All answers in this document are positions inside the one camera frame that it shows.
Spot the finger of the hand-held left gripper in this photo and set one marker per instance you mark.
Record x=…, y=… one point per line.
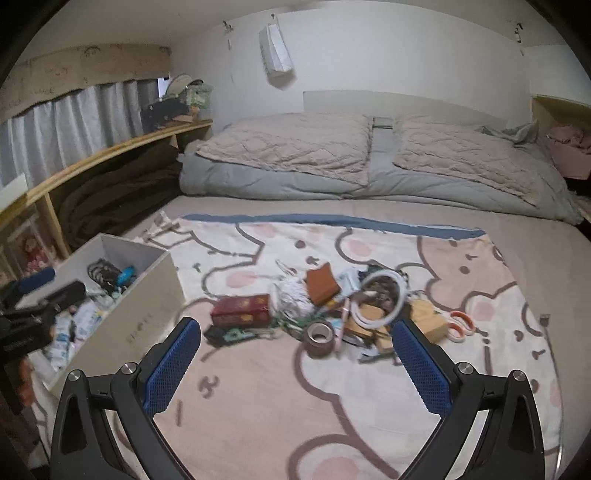
x=64, y=295
x=39, y=278

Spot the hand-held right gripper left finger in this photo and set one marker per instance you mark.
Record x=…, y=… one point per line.
x=173, y=367

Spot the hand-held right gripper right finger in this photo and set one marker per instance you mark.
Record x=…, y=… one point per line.
x=418, y=367

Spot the small black plastic case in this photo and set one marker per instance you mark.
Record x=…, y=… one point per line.
x=214, y=336

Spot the white cardboard box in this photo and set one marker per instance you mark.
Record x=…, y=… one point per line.
x=152, y=314

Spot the white blue printed packet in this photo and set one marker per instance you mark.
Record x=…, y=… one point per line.
x=60, y=341

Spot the black hair claw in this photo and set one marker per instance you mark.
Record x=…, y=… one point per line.
x=104, y=274

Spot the light wooden block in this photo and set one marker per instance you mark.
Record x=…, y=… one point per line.
x=427, y=323

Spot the light wooden board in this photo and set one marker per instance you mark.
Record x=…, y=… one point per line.
x=369, y=337

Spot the blue foil wrapper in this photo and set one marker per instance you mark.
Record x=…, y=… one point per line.
x=127, y=275

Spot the dark red rectangular box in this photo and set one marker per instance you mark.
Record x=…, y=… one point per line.
x=240, y=311

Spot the brown tape roll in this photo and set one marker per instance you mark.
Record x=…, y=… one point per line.
x=314, y=346

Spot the brown folded blanket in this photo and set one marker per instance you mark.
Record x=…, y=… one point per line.
x=120, y=203

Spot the light blue card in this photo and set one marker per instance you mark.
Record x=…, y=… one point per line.
x=351, y=282

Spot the printed cartoon blanket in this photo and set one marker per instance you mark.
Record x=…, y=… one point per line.
x=277, y=415

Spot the brown leather wallet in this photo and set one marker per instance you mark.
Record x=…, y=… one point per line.
x=323, y=284

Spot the wooden shelf unit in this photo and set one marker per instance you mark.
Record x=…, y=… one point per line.
x=115, y=152

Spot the grey curtain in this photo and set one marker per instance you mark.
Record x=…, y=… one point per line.
x=78, y=124

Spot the beige bed sheet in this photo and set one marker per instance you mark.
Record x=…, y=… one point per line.
x=554, y=258

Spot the black bag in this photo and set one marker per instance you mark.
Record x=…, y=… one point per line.
x=166, y=115

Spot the grey duvet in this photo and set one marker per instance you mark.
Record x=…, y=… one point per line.
x=277, y=182

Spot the cardboard valance with drawings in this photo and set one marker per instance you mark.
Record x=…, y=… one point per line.
x=92, y=69

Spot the beige quilted pillow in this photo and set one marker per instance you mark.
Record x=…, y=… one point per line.
x=471, y=152
x=286, y=143

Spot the white cap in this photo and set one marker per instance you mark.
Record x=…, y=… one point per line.
x=182, y=83

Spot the crumpled grey cloth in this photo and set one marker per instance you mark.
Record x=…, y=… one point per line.
x=517, y=131

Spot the pink crumpled clothes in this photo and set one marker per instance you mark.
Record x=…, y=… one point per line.
x=568, y=152

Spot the white headboard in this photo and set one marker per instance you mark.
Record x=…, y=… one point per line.
x=415, y=104

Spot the wooden closet alcove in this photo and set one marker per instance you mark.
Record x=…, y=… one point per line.
x=540, y=110

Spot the white hanging paper bag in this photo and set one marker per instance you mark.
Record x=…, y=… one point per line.
x=274, y=50

